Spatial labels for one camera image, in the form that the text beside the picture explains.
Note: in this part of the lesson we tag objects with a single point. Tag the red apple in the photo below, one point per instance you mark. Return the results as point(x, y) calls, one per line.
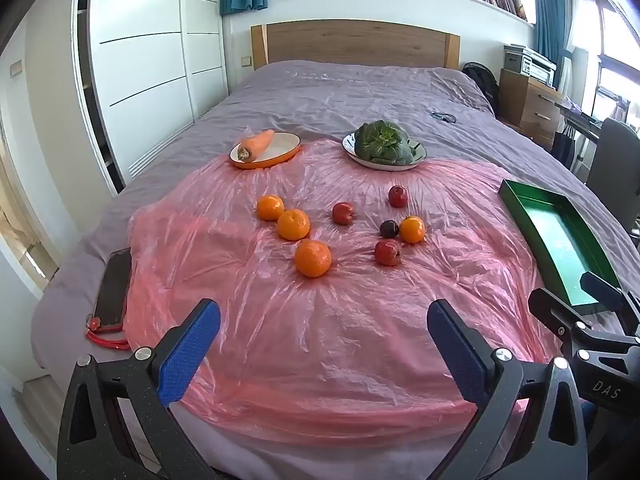
point(397, 196)
point(387, 252)
point(343, 212)

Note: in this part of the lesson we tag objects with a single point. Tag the wooden headboard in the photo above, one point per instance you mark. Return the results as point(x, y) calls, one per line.
point(360, 42)

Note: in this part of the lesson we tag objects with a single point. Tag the orange rimmed bowl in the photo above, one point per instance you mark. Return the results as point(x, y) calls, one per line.
point(282, 152)

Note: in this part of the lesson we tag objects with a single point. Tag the black bag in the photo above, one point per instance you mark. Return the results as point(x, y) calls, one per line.
point(565, 147)

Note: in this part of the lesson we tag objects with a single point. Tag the wooden nightstand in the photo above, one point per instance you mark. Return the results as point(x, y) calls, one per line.
point(530, 105)

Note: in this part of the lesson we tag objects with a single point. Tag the white wardrobe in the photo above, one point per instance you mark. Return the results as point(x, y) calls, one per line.
point(150, 60)

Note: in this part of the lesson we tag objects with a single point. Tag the green leafy vegetable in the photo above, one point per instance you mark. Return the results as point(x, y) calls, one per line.
point(384, 142)

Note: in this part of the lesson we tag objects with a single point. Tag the grey desk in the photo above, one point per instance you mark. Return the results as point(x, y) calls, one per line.
point(580, 121)

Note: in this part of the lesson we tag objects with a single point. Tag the black smartphone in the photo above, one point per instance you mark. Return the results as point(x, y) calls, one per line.
point(112, 287)

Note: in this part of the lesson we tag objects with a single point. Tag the white plate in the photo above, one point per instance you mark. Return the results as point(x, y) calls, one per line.
point(417, 152)

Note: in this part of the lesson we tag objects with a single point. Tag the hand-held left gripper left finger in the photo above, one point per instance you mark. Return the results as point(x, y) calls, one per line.
point(192, 345)

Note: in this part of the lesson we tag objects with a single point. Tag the wall switch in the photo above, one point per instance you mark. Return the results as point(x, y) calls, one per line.
point(16, 68)

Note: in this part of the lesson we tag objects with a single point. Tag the white printer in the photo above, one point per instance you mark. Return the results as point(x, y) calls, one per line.
point(530, 62)

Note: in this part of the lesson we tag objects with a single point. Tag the orange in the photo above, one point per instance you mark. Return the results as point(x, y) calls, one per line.
point(293, 224)
point(312, 258)
point(270, 207)
point(412, 229)

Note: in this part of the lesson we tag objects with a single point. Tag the carrot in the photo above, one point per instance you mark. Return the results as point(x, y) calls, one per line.
point(257, 143)

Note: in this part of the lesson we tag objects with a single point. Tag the grey chair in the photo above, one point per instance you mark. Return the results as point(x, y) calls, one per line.
point(615, 155)

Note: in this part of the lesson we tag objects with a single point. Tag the pink plastic sheet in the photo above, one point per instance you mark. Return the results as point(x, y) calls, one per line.
point(325, 320)

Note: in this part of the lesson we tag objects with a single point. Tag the green tray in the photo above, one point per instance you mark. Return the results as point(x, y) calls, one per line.
point(555, 240)

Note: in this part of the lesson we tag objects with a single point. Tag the dark plum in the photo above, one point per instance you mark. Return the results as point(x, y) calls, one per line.
point(388, 229)

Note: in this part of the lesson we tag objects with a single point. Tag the black backpack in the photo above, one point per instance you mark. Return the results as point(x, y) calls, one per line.
point(482, 85)

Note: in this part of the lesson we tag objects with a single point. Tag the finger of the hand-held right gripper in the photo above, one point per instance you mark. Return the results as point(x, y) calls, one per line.
point(605, 290)
point(550, 307)

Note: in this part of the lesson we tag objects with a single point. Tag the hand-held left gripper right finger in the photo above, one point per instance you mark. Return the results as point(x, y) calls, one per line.
point(455, 347)

